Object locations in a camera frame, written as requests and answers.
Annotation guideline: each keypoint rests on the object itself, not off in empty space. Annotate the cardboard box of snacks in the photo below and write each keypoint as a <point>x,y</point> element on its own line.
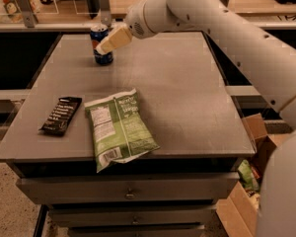
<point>238,212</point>

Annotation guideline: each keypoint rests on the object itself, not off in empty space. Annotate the green jalapeno chip bag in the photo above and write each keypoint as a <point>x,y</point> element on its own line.
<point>119,133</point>

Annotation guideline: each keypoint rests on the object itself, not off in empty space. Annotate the grey drawer cabinet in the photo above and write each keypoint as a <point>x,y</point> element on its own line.
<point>182,100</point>

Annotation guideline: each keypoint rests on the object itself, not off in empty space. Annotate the top drawer with knob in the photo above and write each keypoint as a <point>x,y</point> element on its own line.
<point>111,188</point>

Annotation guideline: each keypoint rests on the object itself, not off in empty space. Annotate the green snack bag in box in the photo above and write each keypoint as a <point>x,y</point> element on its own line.
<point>250,178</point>

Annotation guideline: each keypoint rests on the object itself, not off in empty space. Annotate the blue pepsi can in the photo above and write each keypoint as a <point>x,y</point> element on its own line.
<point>98,33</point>

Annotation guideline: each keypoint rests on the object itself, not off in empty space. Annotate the middle drawer with knob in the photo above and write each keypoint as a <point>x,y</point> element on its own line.
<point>132,215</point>

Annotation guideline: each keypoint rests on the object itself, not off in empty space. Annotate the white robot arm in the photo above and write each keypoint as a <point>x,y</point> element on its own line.
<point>267,62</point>

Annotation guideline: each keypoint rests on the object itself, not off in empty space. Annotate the drawer with knob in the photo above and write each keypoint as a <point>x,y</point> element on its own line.
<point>111,188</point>
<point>132,215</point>

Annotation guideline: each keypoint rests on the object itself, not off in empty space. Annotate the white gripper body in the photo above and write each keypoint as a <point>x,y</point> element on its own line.
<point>137,23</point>

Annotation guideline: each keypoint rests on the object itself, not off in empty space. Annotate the black snack bar wrapper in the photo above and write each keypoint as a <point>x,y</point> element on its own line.
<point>61,116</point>

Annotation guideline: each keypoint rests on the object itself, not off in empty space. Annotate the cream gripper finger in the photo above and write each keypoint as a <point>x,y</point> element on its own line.
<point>118,37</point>

